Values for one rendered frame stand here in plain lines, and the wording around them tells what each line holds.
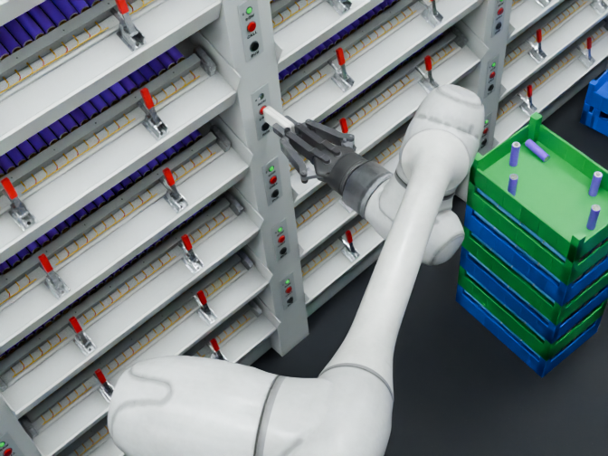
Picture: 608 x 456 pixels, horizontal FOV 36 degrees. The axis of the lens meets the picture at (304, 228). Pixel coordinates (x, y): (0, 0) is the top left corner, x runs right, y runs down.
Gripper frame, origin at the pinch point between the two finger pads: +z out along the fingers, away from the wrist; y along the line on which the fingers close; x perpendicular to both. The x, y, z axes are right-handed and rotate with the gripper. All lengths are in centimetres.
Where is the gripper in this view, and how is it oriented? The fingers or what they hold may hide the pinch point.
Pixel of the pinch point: (279, 122)
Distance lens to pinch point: 172.3
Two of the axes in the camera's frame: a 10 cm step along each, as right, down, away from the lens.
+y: 7.3, -5.7, 3.8
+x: -0.7, -6.1, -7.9
